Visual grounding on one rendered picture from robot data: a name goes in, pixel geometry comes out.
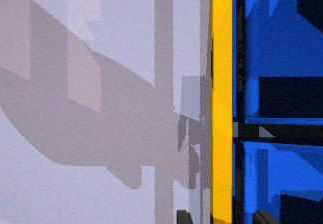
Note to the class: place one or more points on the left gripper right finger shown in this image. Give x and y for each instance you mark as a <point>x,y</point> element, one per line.
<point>263,217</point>

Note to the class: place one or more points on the yellow bar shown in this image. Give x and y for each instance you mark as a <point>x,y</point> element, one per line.
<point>220,111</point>

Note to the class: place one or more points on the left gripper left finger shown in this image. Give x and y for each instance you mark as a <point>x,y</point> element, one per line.
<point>184,217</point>

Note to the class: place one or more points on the blue open bin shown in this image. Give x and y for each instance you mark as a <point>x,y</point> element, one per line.
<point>283,175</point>
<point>277,62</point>

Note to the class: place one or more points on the grey metal rack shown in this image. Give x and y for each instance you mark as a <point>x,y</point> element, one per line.
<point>275,130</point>

